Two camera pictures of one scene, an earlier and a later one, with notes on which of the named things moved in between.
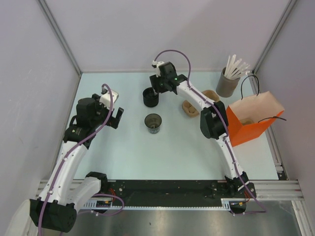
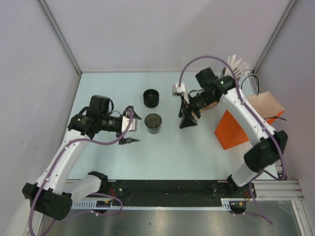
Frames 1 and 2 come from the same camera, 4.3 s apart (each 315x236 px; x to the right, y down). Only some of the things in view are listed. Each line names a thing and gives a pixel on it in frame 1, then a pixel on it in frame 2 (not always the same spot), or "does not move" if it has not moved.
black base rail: x=174 y=191 does not move
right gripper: x=154 y=81 → x=184 y=104
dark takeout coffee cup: x=153 y=122 does not move
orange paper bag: x=249 y=117 does not move
